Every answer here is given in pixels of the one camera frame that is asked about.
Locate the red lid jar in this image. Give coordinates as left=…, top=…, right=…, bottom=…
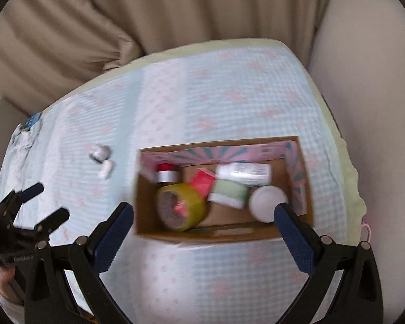
left=154, top=163, right=181, bottom=185

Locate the white round lid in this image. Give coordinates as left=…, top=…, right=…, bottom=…
left=248, top=185, right=289, bottom=224

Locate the red box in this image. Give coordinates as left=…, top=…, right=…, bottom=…
left=189, top=169, right=218, bottom=198

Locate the green jar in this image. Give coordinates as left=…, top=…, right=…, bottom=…
left=207, top=179, right=252, bottom=209

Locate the pink cord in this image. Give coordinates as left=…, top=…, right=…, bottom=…
left=360, top=220, right=374, bottom=242

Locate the blue packet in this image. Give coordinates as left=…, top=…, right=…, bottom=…
left=25, top=112, right=43, bottom=131

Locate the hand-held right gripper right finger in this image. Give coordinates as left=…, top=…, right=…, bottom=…
left=273, top=202, right=384, bottom=324

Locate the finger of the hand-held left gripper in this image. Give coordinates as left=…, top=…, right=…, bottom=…
left=0, top=182, right=45, bottom=218
left=34, top=207, right=71, bottom=242

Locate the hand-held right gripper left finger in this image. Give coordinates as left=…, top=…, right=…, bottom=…
left=23, top=202, right=136, bottom=324

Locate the white earbuds case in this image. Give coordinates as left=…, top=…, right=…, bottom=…
left=99, top=161, right=114, bottom=179

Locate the beige curtain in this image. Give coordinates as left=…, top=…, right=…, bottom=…
left=0, top=0, right=148, bottom=116
left=71, top=0, right=335, bottom=56

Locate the small white jar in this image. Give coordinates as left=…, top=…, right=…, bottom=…
left=89, top=144, right=111, bottom=163

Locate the pale green bed sheet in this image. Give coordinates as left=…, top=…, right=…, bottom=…
left=77, top=38, right=369, bottom=245

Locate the blue checked floral blanket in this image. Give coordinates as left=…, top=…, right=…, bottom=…
left=0, top=45, right=346, bottom=324

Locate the yellow tape roll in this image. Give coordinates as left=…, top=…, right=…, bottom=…
left=155, top=183, right=212, bottom=233

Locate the white bottle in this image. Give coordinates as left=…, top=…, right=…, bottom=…
left=217, top=162, right=273, bottom=187

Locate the person's left hand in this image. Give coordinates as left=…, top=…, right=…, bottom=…
left=0, top=266, right=22, bottom=302

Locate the cardboard box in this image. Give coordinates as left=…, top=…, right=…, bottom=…
left=133, top=136, right=315, bottom=244

